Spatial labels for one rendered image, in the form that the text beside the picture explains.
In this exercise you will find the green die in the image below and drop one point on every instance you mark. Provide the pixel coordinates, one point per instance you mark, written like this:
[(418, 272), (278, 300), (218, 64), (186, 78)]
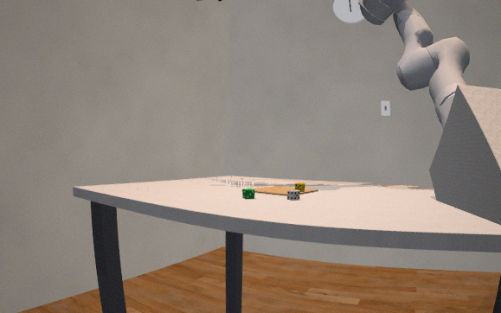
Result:
[(248, 193)]

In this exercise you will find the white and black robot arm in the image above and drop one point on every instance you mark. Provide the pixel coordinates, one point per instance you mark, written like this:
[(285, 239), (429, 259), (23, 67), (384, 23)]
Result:
[(439, 66)]

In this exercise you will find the orange mat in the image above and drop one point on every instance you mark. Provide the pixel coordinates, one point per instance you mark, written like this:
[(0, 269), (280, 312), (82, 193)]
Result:
[(275, 190)]

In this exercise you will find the grey die with black pips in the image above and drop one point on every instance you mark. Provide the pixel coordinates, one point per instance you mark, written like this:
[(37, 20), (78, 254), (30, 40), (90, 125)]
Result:
[(293, 195)]

